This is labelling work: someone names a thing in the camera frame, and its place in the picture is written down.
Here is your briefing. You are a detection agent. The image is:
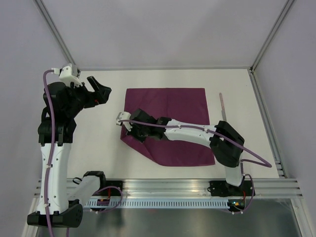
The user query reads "purple cloth napkin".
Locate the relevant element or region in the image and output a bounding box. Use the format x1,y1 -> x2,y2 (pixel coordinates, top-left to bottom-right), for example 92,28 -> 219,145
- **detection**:
120,88 -> 215,167

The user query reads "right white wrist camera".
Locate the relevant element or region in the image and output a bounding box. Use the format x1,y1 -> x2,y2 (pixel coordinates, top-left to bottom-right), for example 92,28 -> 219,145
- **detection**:
116,112 -> 131,128

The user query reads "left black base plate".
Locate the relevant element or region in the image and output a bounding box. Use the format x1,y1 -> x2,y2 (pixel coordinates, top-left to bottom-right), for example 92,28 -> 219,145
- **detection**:
98,180 -> 123,197

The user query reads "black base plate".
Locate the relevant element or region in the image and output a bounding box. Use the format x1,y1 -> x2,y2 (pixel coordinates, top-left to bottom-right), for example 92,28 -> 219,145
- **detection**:
98,180 -> 123,197
207,180 -> 254,198

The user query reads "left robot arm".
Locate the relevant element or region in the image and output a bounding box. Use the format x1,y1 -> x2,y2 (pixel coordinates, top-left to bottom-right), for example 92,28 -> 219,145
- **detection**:
27,76 -> 112,229

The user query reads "aluminium frame post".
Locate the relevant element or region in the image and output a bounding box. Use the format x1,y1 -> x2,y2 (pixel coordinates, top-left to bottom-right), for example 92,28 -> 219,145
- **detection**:
249,0 -> 297,74
33,0 -> 80,71

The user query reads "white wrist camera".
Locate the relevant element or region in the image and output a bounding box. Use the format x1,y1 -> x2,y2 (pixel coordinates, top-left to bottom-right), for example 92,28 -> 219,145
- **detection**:
51,63 -> 83,88
116,112 -> 131,128

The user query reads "right side aluminium rail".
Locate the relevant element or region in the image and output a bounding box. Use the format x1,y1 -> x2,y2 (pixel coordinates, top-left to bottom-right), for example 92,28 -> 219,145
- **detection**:
248,69 -> 288,178

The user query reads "white slotted cable duct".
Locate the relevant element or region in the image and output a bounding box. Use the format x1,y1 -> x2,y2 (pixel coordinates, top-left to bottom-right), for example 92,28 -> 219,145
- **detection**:
84,198 -> 229,209

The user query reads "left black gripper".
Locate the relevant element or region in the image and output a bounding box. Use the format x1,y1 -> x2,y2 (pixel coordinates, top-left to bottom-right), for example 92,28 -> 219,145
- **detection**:
65,76 -> 111,117

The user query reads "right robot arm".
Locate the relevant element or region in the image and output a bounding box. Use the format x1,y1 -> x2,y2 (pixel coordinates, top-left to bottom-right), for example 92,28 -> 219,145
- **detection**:
117,109 -> 244,195

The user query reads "aluminium front rail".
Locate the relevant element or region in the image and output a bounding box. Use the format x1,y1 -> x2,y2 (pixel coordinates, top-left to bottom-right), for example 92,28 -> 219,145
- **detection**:
34,178 -> 304,198

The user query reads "aluminium rail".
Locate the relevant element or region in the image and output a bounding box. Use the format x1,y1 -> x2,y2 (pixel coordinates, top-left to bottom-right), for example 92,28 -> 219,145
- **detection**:
34,178 -> 304,198
248,69 -> 288,178

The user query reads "knife with pink handle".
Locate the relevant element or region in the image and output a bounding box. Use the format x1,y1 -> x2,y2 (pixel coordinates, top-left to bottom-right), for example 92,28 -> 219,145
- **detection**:
219,93 -> 227,121

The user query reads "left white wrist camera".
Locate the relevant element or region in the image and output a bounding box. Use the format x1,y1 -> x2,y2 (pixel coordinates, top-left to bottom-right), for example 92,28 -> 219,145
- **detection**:
51,63 -> 83,88

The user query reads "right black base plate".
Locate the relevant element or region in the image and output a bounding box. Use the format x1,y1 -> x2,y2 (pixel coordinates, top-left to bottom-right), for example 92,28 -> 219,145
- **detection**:
207,180 -> 254,198

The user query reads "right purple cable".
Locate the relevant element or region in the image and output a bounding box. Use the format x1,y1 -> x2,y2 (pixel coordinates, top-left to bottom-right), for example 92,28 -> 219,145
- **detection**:
116,118 -> 273,215

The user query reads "right aluminium frame post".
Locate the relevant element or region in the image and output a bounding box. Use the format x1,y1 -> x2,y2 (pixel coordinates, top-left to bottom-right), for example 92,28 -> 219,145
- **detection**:
249,0 -> 297,74

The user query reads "left aluminium frame post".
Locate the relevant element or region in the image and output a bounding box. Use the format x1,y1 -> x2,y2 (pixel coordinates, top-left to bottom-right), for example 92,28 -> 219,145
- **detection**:
33,0 -> 80,71

